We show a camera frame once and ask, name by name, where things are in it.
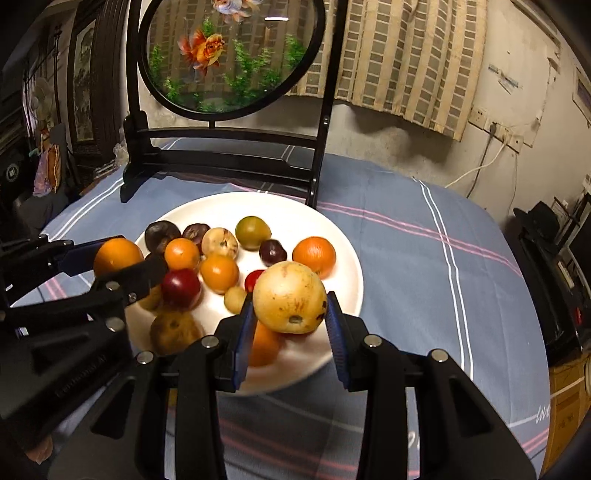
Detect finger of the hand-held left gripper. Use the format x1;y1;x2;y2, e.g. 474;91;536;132
0;234;105;301
0;253;169;333

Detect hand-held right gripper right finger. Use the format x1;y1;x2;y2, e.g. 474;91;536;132
325;291;539;480

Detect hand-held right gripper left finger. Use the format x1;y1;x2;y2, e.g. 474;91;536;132
48;291;259;480

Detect smooth orange citrus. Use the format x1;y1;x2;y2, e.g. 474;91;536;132
93;237;145;278
248;320;282;367

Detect small yellow green plum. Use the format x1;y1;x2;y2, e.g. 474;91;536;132
224;285;247;312

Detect large dark wrinkled passion fruit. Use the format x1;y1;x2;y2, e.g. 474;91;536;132
145;221;182;254

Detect large tan pepino melon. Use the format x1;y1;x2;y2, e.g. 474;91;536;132
252;261;328;335

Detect yellow orange citrus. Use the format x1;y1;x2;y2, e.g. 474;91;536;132
199;254;240;293

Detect small dark wrinkled passion fruit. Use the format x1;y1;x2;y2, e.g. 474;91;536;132
182;223;212;252

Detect dark purple plum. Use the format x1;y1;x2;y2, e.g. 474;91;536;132
259;239;288;266

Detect white oval plate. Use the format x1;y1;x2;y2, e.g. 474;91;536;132
124;192;364;395

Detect orange pink bag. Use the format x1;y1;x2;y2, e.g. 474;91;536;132
34;143;63;197

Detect blue striped tablecloth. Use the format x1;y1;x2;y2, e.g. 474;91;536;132
9;138;552;480

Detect white electric fan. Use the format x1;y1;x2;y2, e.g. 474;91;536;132
32;76;58;125

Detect dark framed landscape painting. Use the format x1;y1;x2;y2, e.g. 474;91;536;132
65;0;132;185

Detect black computer desk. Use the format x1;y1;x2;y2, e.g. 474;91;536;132
512;222;591;365

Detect cardboard box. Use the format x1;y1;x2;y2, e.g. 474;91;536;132
547;355;591;462

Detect black hat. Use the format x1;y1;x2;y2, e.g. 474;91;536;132
513;200;561;236

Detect round goldfish table screen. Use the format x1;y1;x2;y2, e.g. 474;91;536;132
120;0;349;210

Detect beige checked curtain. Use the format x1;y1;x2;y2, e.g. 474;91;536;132
284;0;488;141

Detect white power cable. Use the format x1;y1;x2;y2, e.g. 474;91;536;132
444;136;506;197

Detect white double wall socket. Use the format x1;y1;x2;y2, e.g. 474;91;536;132
489;121;525;148

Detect taped wall paper strip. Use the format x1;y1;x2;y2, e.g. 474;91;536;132
487;65;522;95

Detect small framed wall notice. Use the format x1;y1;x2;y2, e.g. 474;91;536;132
573;65;591;116

